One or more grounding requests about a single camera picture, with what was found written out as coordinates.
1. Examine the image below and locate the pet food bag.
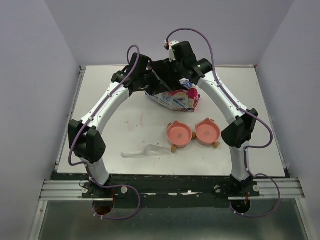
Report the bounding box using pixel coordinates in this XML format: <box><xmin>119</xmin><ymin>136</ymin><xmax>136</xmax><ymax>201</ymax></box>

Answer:
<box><xmin>145</xmin><ymin>79</ymin><xmax>201</xmax><ymax>112</ymax></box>

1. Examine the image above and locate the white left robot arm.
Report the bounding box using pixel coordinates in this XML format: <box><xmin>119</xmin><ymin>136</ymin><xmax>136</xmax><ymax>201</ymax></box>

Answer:
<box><xmin>67</xmin><ymin>52</ymin><xmax>173</xmax><ymax>198</ymax></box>

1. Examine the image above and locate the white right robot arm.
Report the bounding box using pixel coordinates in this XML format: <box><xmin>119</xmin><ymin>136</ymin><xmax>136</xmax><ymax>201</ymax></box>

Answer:
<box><xmin>148</xmin><ymin>41</ymin><xmax>258</xmax><ymax>196</ymax></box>

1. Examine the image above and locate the pink left pet bowl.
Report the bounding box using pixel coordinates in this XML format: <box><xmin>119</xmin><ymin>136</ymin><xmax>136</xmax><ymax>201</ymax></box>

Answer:
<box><xmin>166</xmin><ymin>120</ymin><xmax>193</xmax><ymax>148</ymax></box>

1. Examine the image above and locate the pink pet bowl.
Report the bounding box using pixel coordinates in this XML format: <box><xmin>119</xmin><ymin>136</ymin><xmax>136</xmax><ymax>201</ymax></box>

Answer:
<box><xmin>195</xmin><ymin>118</ymin><xmax>221</xmax><ymax>148</ymax></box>
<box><xmin>166</xmin><ymin>120</ymin><xmax>193</xmax><ymax>148</ymax></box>

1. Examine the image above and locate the pink right pet bowl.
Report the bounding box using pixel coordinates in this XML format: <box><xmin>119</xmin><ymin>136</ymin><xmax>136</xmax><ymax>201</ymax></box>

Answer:
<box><xmin>195</xmin><ymin>118</ymin><xmax>221</xmax><ymax>148</ymax></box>

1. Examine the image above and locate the clear plastic scoop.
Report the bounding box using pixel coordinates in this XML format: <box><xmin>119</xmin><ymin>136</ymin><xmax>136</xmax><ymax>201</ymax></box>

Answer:
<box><xmin>121</xmin><ymin>144</ymin><xmax>171</xmax><ymax>159</ymax></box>

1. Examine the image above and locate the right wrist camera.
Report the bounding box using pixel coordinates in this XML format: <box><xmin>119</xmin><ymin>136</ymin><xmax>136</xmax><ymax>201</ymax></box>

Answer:
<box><xmin>164</xmin><ymin>40</ymin><xmax>179</xmax><ymax>62</ymax></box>

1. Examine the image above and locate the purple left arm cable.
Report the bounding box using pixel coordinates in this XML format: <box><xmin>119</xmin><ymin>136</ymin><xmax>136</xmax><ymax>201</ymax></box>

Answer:
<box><xmin>68</xmin><ymin>44</ymin><xmax>141</xmax><ymax>221</ymax></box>

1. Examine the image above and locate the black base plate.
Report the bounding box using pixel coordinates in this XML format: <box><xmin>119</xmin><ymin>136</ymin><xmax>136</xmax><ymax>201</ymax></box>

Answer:
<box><xmin>51</xmin><ymin>174</ymin><xmax>261</xmax><ymax>210</ymax></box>

